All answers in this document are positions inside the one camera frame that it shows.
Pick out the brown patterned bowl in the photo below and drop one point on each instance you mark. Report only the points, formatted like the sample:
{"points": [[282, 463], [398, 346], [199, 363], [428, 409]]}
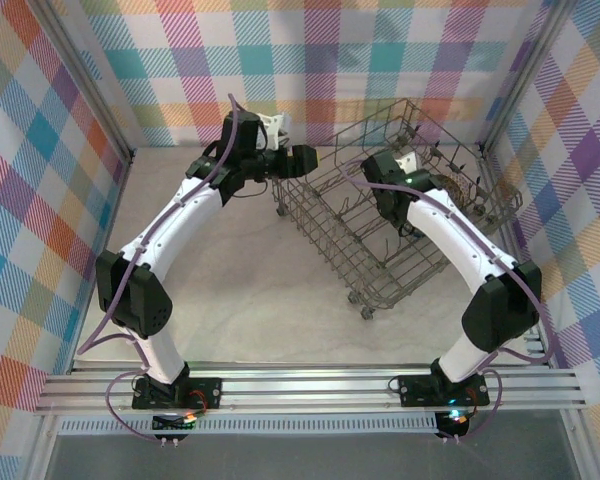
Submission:
{"points": [[457, 190]]}

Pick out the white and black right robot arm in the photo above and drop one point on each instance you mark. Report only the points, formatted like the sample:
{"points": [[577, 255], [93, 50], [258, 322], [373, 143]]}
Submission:
{"points": [[445, 225]]}

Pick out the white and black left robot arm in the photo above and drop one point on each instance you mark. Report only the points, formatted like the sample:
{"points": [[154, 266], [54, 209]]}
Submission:
{"points": [[180, 225]]}

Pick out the small controller board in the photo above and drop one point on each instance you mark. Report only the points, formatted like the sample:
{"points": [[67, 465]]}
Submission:
{"points": [[455, 424], [172, 424]]}

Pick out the aluminium side rail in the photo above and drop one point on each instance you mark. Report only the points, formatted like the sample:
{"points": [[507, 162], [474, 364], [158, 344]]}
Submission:
{"points": [[535, 357], [121, 177]]}

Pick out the aluminium frame post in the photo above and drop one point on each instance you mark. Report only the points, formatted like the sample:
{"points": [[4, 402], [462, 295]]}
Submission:
{"points": [[530, 62], [89, 80]]}

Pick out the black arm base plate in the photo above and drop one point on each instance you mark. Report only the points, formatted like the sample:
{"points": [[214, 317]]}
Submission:
{"points": [[207, 387], [415, 390]]}

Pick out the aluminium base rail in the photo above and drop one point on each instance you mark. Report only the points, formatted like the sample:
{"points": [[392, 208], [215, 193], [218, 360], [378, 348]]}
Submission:
{"points": [[305, 390]]}

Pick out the aluminium frame leg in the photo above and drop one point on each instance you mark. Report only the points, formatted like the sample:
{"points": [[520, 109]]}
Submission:
{"points": [[40, 450], [580, 445]]}

